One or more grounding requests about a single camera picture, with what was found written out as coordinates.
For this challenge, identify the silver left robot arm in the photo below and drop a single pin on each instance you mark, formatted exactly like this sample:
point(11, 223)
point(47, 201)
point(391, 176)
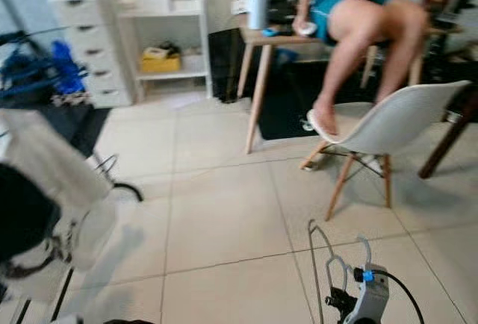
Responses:
point(52, 160)

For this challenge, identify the white shell chair wooden legs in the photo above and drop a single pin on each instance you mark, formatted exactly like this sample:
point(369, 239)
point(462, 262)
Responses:
point(403, 119)

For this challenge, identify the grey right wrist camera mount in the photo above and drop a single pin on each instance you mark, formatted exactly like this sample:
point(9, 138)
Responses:
point(377, 298)

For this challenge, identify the yellow box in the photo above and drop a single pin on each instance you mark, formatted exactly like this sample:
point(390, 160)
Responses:
point(161, 63)

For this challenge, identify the grey water bottle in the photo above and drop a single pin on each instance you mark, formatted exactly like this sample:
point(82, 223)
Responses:
point(258, 3)

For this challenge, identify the light wooden desk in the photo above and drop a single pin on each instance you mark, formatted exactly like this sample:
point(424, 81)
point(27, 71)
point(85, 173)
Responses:
point(261, 74)

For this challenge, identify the white shelf unit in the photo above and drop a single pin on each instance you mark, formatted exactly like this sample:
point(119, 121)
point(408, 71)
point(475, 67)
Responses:
point(170, 31)

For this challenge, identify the person in striped shirt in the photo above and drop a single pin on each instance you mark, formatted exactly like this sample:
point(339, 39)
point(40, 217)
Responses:
point(366, 29)

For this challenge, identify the grey clothes hanger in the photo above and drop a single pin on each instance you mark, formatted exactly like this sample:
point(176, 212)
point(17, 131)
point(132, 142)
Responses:
point(336, 258)

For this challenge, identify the white drawer cabinet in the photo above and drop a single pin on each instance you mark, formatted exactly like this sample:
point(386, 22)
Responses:
point(97, 51)

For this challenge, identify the small blue object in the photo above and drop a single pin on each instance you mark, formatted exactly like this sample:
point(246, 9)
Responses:
point(269, 33)

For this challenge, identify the black computer case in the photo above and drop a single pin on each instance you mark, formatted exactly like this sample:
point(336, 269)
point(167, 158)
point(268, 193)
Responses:
point(225, 66)

